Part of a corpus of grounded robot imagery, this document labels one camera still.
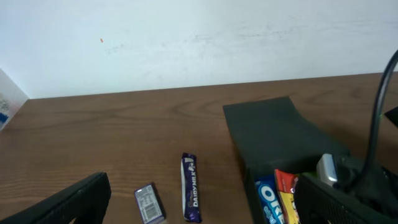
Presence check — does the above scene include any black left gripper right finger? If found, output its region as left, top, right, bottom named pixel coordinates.
left=294, top=174, right=397, bottom=224

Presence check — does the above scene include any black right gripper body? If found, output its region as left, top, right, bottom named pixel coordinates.
left=332, top=105, right=398, bottom=218

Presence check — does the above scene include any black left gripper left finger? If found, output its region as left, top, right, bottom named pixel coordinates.
left=1, top=172, right=111, bottom=224

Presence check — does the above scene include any yellow nut snack bag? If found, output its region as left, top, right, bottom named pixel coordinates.
left=278, top=191, right=300, bottom=224

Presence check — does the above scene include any blue Oreo cookie pack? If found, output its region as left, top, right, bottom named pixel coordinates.
left=255, top=174, right=285, bottom=224

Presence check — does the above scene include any small blue mint box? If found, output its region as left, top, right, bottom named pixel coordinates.
left=134, top=182, right=167, bottom=224

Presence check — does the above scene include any dark green gift box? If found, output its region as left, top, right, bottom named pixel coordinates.
left=223, top=96, right=349, bottom=223

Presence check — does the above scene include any purple Dairy Milk bar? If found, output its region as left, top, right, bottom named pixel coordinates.
left=180, top=152, right=202, bottom=223

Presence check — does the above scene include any red snack bag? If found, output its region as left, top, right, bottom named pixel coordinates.
left=274, top=169, right=299, bottom=194

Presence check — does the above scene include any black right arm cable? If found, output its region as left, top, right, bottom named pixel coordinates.
left=357, top=49, right=398, bottom=194

